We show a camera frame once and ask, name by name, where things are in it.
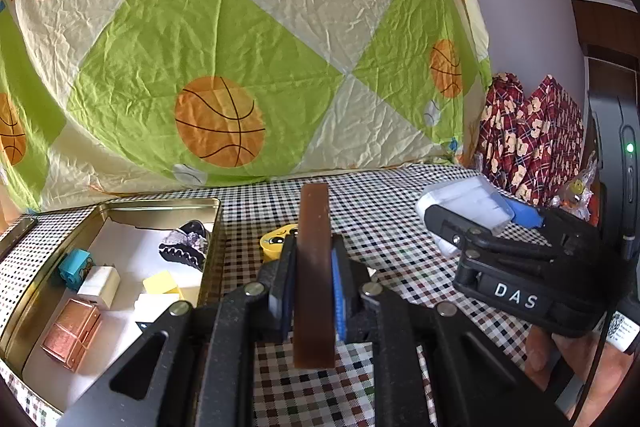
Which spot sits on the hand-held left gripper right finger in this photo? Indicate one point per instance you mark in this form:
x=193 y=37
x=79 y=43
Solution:
x=340 y=302

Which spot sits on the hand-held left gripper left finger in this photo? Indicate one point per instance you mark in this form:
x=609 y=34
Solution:
x=280 y=292

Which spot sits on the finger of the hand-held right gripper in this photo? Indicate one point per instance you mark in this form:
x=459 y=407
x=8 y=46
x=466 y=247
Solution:
x=480 y=242
x=525 y=214

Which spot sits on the brown rectangular bar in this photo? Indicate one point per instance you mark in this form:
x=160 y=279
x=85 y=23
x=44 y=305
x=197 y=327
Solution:
x=312 y=282

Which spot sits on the sequined hair claw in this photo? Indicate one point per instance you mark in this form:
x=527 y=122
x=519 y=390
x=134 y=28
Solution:
x=182 y=244

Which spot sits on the pale yellow block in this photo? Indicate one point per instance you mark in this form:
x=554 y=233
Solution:
x=160 y=282

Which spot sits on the white box with red label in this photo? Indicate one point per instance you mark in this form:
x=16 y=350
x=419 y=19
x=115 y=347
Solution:
x=152 y=307

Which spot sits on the gold tin box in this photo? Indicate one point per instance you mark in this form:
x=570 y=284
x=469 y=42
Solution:
x=160 y=207

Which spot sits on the white toy block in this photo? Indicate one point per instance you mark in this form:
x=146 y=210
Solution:
x=97 y=284

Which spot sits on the blue bear toy block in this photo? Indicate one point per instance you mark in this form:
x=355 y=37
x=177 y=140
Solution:
x=75 y=264

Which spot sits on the copper coloured tin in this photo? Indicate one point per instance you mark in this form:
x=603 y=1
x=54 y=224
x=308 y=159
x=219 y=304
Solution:
x=70 y=329

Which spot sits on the person's right hand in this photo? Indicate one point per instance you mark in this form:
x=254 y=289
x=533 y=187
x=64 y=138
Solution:
x=537 y=349

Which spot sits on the yellow emoji face box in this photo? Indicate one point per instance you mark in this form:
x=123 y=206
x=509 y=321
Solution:
x=275 y=244

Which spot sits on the yellow smiley toy in wrapper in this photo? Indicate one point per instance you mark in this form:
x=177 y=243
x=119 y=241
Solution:
x=578 y=187

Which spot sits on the red plaid bear cloth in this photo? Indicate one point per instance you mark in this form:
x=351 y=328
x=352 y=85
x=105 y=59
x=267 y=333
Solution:
x=530 y=132

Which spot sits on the checked bed sheet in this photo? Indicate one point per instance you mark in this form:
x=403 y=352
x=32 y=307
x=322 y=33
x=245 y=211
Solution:
x=390 y=227

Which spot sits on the white paper liner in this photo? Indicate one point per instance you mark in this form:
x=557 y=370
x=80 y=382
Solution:
x=125 y=247

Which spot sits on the wooden cabinet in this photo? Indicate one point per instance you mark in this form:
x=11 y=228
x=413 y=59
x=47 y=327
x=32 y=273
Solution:
x=600 y=27

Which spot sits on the gold tin lid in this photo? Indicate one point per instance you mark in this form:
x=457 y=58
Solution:
x=20 y=232

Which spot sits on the basketball print sheet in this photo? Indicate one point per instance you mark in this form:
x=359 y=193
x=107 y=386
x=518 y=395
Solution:
x=250 y=7

